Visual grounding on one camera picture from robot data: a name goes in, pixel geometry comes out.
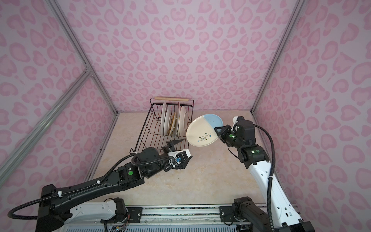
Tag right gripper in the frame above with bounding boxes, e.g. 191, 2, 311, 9
213, 124, 244, 149

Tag cream blue plate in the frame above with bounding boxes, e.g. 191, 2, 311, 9
186, 114, 224, 147

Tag orange woven plate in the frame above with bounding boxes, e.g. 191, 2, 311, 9
169, 113, 176, 136

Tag black wire dish rack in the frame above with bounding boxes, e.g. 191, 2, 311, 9
130, 97, 194, 153

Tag star patterned plate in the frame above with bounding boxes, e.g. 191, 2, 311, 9
178, 106, 186, 137

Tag white plaid plate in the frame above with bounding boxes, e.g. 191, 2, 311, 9
160, 101, 167, 136

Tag large pink blue plate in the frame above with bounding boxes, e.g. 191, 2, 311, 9
174, 102, 180, 137

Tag orange sunburst plate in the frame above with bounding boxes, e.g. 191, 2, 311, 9
164, 108, 171, 136

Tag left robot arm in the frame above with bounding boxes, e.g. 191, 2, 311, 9
36, 141, 192, 232

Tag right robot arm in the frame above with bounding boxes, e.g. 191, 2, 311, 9
214, 117, 315, 232

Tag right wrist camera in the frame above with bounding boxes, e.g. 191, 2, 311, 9
232, 116, 244, 127

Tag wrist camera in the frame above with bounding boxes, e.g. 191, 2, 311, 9
232, 116, 244, 127
168, 149, 193, 169

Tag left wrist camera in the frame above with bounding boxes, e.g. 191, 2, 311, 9
168, 149, 193, 169

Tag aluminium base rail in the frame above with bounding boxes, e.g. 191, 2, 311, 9
54, 202, 308, 232

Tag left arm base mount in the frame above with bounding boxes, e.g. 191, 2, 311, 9
100, 207, 143, 224

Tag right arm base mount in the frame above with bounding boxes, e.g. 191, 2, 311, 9
219, 206, 238, 226

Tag aluminium frame strut right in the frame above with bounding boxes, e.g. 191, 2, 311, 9
250, 0, 307, 115

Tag aluminium frame strut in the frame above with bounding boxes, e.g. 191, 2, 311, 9
250, 0, 307, 115
1, 1, 119, 186

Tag aluminium frame strut left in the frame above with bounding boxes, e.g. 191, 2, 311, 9
1, 1, 119, 186

